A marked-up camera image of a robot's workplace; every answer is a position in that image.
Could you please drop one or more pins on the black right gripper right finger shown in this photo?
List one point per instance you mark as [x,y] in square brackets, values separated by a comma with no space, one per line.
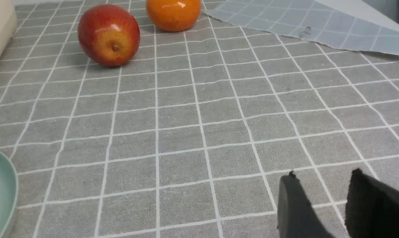
[372,208]

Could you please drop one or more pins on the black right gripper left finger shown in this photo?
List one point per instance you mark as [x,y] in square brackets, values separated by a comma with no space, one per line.
[295,215]

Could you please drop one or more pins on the grey checked tablecloth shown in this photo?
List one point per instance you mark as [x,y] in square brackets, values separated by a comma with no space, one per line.
[189,139]

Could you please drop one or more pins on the orange persimmon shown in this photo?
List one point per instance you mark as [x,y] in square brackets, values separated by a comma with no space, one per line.
[173,15]

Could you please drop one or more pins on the red apple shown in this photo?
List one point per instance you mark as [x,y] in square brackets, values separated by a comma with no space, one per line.
[109,35]

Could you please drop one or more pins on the light green plate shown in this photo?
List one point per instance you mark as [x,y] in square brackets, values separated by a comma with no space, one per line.
[9,189]

